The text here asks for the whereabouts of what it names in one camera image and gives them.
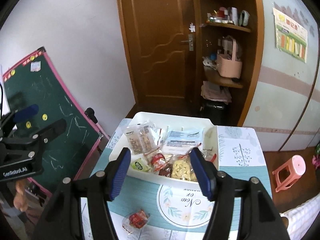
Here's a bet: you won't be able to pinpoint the white plastic storage bin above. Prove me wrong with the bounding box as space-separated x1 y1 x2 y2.
108 111 221 186

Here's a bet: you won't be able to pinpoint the clear bag printed label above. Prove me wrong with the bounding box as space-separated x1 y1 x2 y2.
124 121 157 154

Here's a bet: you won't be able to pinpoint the red clear snack packet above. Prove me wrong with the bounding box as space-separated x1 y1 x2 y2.
121 209 150 234

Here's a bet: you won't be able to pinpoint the white blue packet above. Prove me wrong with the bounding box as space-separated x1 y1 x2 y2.
161 128 203 154

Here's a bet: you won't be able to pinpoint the stack of pink cloths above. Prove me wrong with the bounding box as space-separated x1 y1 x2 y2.
201 81 232 104

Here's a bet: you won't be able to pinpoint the silver door handle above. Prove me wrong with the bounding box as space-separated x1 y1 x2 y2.
181 34 194 51

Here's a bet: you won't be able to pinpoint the pink plastic stool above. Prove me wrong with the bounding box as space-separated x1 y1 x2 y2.
272 155 306 192

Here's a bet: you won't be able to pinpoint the green yellow wall poster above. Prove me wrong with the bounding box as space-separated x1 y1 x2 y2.
273 8 308 63

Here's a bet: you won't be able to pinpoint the wooden corner shelf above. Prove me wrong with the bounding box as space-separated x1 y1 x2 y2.
201 22 252 89

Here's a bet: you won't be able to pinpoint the pink basket with handle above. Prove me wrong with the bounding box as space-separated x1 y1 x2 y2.
216 36 242 79

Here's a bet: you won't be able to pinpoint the brown wooden door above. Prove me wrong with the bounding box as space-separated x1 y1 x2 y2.
117 0 198 116

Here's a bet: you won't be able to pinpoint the green chalkboard pink frame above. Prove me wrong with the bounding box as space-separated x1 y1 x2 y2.
3 47 108 196

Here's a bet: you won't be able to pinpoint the green yellow snack packet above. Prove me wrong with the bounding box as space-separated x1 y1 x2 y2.
130 158 151 172

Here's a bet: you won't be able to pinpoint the teal patterned tablecloth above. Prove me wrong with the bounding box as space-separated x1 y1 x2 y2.
94 119 271 239

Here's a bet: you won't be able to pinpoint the dark red flower packet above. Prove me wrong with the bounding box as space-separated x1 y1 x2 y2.
158 164 172 178

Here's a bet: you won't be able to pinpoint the clear bag yellow puffs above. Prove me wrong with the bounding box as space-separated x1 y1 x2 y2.
171 155 197 182

